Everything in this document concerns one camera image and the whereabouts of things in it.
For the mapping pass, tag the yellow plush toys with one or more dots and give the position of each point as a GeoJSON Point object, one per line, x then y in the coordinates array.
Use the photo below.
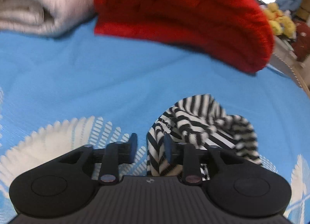
{"type": "Point", "coordinates": [279, 21]}

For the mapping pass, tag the black white striped garment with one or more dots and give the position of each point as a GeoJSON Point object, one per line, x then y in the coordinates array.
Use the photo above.
{"type": "Point", "coordinates": [199, 120]}

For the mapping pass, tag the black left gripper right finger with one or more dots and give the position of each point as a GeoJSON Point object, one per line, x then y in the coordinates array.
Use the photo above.
{"type": "Point", "coordinates": [174, 152]}

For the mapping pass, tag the blue white patterned bedsheet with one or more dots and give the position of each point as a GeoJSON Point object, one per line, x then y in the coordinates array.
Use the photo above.
{"type": "Point", "coordinates": [60, 94]}

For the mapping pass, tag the grey folded garment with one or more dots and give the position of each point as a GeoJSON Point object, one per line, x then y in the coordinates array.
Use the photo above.
{"type": "Point", "coordinates": [44, 17]}

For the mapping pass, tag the red knit garment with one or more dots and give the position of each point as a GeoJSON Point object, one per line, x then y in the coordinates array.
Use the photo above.
{"type": "Point", "coordinates": [233, 31]}

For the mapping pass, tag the dark red plush toy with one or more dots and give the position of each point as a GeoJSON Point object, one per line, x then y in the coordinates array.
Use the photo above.
{"type": "Point", "coordinates": [301, 45]}

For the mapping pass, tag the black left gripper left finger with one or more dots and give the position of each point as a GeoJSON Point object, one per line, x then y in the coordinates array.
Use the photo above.
{"type": "Point", "coordinates": [127, 151]}

